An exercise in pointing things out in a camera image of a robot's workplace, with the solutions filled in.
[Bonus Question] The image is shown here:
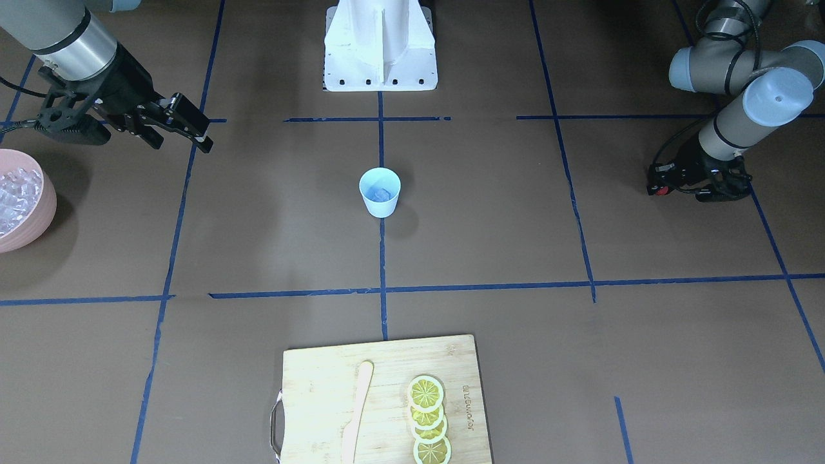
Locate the yellow plastic knife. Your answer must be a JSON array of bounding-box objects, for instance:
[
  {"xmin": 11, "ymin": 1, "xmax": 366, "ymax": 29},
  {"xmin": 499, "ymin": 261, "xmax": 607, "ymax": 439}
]
[{"xmin": 340, "ymin": 360, "xmax": 374, "ymax": 463}]

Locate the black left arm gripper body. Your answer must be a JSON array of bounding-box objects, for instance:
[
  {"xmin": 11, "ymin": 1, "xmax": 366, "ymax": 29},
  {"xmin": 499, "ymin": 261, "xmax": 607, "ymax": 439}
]
[{"xmin": 668, "ymin": 139, "xmax": 726, "ymax": 188}]

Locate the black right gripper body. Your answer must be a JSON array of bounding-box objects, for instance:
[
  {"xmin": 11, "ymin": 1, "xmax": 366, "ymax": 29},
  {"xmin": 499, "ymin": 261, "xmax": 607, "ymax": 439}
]
[{"xmin": 71, "ymin": 44, "xmax": 162, "ymax": 119}]

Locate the clear ice cubes pile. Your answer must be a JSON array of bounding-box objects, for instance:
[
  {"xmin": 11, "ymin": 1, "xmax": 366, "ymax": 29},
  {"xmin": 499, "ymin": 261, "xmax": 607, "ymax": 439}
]
[{"xmin": 1, "ymin": 168, "xmax": 44, "ymax": 236}]

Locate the lemon slice farthest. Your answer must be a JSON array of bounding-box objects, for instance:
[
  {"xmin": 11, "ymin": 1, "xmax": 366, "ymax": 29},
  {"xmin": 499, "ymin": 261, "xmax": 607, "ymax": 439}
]
[{"xmin": 406, "ymin": 375, "xmax": 445, "ymax": 413}]

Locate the clear ice cube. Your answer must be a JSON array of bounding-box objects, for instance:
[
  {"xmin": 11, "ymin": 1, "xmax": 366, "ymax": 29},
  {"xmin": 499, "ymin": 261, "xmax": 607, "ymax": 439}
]
[{"xmin": 367, "ymin": 186, "xmax": 394, "ymax": 203}]

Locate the bamboo cutting board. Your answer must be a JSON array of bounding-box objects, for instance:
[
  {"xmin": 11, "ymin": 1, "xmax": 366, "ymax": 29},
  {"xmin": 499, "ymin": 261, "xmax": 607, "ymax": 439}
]
[{"xmin": 273, "ymin": 334, "xmax": 493, "ymax": 463}]

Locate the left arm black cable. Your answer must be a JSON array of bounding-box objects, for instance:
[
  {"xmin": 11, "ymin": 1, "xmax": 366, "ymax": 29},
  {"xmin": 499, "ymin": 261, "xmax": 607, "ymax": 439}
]
[{"xmin": 651, "ymin": 0, "xmax": 764, "ymax": 168}]

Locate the light blue paper cup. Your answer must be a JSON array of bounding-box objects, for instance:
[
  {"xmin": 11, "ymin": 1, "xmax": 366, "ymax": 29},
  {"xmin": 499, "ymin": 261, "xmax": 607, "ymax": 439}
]
[{"xmin": 358, "ymin": 167, "xmax": 402, "ymax": 219}]

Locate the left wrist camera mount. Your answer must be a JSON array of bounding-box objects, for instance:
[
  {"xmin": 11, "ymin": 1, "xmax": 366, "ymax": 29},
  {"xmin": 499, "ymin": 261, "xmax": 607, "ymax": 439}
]
[{"xmin": 694, "ymin": 155, "xmax": 753, "ymax": 202}]

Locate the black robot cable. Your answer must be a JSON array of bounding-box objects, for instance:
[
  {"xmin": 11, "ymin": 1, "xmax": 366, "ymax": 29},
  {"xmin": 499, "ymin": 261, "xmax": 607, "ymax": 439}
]
[{"xmin": 0, "ymin": 74, "xmax": 49, "ymax": 133}]

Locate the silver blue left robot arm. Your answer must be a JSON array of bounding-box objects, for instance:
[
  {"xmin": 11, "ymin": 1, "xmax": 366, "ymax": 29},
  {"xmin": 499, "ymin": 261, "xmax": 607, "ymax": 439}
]
[{"xmin": 324, "ymin": 1, "xmax": 823, "ymax": 202}]

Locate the pink bowl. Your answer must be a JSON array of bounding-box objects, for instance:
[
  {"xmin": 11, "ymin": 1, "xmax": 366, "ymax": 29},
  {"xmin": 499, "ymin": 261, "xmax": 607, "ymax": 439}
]
[{"xmin": 1, "ymin": 149, "xmax": 57, "ymax": 253}]

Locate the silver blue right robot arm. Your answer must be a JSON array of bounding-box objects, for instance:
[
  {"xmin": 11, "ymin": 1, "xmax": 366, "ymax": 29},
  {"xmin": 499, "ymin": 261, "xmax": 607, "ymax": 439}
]
[{"xmin": 2, "ymin": 1, "xmax": 214, "ymax": 153}]

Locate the lemon slice nearest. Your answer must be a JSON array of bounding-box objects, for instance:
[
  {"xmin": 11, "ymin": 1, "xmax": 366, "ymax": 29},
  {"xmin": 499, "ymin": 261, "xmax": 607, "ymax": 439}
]
[{"xmin": 412, "ymin": 437, "xmax": 452, "ymax": 464}]

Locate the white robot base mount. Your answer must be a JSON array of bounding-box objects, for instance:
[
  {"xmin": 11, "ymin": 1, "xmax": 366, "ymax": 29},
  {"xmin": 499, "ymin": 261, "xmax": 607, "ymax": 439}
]
[{"xmin": 322, "ymin": 1, "xmax": 438, "ymax": 92}]

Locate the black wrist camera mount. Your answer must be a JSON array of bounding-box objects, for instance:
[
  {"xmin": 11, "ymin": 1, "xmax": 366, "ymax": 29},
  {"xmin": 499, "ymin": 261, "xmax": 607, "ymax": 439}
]
[{"xmin": 35, "ymin": 65, "xmax": 111, "ymax": 145}]

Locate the lemon slice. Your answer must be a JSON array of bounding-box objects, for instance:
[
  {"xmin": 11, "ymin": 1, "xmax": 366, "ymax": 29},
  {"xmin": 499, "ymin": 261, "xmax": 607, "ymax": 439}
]
[
  {"xmin": 411, "ymin": 417, "xmax": 449, "ymax": 444},
  {"xmin": 412, "ymin": 437, "xmax": 452, "ymax": 464},
  {"xmin": 406, "ymin": 375, "xmax": 445, "ymax": 413},
  {"xmin": 409, "ymin": 405, "xmax": 445, "ymax": 431}
]

